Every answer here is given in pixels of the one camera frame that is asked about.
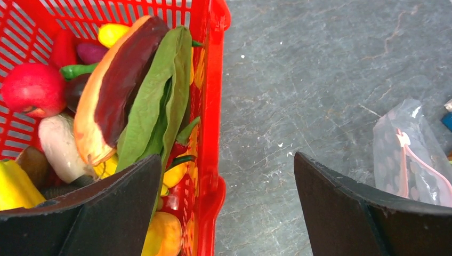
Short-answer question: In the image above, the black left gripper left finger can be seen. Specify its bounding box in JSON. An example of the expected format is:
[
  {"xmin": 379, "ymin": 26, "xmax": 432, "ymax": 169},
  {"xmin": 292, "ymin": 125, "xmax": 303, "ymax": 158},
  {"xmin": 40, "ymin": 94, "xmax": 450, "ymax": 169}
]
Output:
[{"xmin": 1, "ymin": 155, "xmax": 161, "ymax": 255}]

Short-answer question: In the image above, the red chili pepper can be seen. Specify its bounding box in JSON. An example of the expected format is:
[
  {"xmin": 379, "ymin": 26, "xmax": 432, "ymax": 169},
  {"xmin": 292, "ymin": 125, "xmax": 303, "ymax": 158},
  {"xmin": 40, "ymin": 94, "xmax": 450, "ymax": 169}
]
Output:
[{"xmin": 166, "ymin": 116, "xmax": 200, "ymax": 167}]

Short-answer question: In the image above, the green leafy vegetable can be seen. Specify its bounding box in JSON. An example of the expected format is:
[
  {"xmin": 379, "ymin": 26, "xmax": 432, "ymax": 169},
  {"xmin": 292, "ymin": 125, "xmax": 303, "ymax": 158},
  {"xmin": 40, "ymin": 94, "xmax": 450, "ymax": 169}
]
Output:
[{"xmin": 116, "ymin": 26, "xmax": 192, "ymax": 199}]

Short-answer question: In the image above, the dark green chili pepper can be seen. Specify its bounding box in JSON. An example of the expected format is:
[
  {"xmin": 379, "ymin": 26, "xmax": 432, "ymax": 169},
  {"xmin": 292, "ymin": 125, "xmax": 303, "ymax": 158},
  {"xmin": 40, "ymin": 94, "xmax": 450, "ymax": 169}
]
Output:
[{"xmin": 166, "ymin": 155, "xmax": 196, "ymax": 171}]

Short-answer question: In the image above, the red apple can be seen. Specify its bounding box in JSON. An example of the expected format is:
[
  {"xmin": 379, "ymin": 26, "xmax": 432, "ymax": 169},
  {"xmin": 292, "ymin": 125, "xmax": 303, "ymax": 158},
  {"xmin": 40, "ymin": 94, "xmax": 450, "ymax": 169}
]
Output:
[{"xmin": 1, "ymin": 63, "xmax": 67, "ymax": 118}]

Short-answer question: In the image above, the red plastic basket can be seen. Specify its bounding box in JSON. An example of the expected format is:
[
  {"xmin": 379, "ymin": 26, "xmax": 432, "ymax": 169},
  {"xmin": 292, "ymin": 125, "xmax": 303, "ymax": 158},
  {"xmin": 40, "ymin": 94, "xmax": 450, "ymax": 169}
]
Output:
[{"xmin": 1, "ymin": 0, "xmax": 231, "ymax": 255}]

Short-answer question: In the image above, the blue white toy block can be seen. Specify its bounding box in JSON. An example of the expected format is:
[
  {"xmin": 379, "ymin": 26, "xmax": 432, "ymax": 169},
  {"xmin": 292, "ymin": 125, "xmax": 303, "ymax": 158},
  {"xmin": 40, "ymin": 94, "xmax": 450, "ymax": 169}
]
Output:
[{"xmin": 441, "ymin": 99, "xmax": 452, "ymax": 132}]

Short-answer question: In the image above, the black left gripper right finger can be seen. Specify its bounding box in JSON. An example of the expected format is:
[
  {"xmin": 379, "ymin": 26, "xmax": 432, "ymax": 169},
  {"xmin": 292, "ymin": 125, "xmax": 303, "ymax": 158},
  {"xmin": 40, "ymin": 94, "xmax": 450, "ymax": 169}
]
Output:
[{"xmin": 294, "ymin": 153, "xmax": 451, "ymax": 255}]

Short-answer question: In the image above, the purple sweet potato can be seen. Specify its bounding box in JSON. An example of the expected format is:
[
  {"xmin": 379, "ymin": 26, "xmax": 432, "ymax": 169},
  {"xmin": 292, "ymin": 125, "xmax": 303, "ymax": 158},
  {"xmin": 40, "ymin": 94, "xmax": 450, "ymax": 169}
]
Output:
[{"xmin": 76, "ymin": 43, "xmax": 108, "ymax": 65}]

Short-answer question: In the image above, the red bell pepper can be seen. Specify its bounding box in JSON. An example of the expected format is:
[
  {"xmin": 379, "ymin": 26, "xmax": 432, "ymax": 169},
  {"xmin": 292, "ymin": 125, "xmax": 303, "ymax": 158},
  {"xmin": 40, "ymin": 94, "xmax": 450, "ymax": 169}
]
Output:
[{"xmin": 50, "ymin": 29, "xmax": 77, "ymax": 69}]

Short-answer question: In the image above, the dark purple plum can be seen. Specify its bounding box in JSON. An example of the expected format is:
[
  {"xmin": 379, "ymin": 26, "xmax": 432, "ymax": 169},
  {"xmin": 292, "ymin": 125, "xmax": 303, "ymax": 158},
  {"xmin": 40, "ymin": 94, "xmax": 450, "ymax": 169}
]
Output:
[{"xmin": 64, "ymin": 73, "xmax": 91, "ymax": 113}]

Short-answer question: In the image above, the white mushroom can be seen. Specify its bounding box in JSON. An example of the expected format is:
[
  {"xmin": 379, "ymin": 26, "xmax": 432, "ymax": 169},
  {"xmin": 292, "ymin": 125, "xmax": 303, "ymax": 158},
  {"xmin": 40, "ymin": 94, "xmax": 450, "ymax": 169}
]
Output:
[{"xmin": 38, "ymin": 114, "xmax": 94, "ymax": 183}]

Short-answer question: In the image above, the clear zip top bag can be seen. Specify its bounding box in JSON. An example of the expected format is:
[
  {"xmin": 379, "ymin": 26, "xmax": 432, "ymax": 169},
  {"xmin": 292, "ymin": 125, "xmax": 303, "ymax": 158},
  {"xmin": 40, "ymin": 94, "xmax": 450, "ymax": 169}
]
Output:
[{"xmin": 373, "ymin": 99, "xmax": 451, "ymax": 207}]

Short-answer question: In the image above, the brown orange hot dog bun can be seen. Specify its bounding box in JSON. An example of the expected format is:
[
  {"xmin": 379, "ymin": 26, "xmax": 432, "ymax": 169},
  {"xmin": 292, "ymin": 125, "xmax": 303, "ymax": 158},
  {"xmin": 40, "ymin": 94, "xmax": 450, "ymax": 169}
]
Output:
[{"xmin": 74, "ymin": 15, "xmax": 169, "ymax": 166}]

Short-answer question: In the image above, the yellow banana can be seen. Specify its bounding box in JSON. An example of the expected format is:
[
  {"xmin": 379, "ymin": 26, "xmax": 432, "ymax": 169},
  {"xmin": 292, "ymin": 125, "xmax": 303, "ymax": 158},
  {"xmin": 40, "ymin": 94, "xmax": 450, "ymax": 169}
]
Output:
[{"xmin": 1, "ymin": 159, "xmax": 46, "ymax": 211}]

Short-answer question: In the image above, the long green pepper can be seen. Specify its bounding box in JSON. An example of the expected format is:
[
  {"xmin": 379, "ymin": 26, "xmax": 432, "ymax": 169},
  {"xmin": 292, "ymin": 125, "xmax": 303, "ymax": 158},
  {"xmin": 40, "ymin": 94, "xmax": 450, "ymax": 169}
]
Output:
[{"xmin": 59, "ymin": 62, "xmax": 99, "ymax": 81}]

